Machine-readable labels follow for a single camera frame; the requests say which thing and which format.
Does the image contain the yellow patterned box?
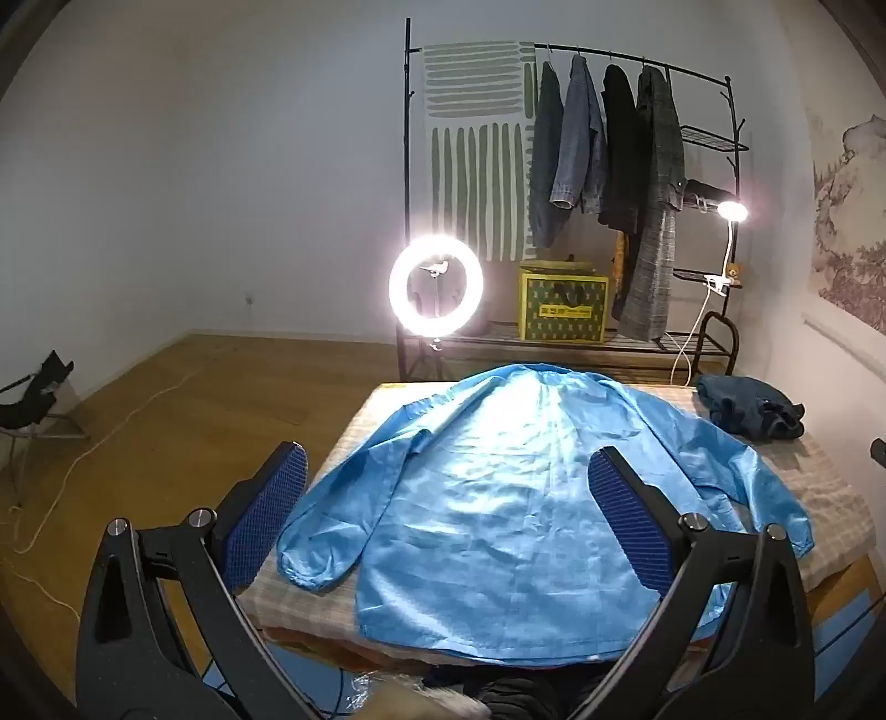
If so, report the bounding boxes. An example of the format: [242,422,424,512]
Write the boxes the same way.
[519,259,610,343]

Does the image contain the white lamp cable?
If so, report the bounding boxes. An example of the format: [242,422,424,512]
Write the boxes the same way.
[668,287,714,385]

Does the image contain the blue denim hanging jacket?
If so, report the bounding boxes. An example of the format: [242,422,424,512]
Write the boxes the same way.
[550,55,609,214]

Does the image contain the black metal clothes rack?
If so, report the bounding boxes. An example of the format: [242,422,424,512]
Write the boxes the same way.
[396,17,752,382]

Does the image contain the landscape wall painting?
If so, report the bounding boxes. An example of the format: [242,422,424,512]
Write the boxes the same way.
[806,114,886,320]

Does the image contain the white floor cable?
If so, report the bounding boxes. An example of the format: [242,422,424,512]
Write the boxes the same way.
[0,384,188,617]

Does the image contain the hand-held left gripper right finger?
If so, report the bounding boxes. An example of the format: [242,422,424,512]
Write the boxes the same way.
[568,445,821,720]

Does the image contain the black curved metal frame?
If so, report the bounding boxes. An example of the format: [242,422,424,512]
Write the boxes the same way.
[694,311,740,378]

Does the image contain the white ring light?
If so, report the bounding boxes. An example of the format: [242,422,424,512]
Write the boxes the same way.
[388,234,486,351]

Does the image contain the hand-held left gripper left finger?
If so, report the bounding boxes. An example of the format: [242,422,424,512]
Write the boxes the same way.
[76,440,326,720]

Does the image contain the light blue jacket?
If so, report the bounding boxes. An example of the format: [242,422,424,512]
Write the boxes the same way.
[277,363,811,669]

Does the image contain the black folding stand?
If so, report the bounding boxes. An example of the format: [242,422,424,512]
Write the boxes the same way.
[0,349,91,444]

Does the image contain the white clip lamp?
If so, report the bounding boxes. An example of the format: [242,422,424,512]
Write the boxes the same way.
[702,199,750,292]

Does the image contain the grey plaid hanging coat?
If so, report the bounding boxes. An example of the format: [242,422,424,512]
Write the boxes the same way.
[616,65,686,342]

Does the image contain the beige checked table cloth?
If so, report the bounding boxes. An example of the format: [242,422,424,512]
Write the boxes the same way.
[231,380,874,666]

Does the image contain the dark cloth on rack shelf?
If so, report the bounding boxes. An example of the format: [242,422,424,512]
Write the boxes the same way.
[682,178,735,209]

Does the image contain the dark blue folded clothes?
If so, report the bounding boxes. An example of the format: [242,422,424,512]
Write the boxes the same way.
[696,374,807,444]

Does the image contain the dark green hanging jacket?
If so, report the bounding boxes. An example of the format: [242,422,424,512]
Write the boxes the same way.
[529,61,565,249]

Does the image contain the black hanging coat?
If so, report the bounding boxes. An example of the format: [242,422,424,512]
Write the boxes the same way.
[599,64,641,236]

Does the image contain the green striped hanging cloth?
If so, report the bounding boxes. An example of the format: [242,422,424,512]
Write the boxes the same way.
[422,42,537,263]

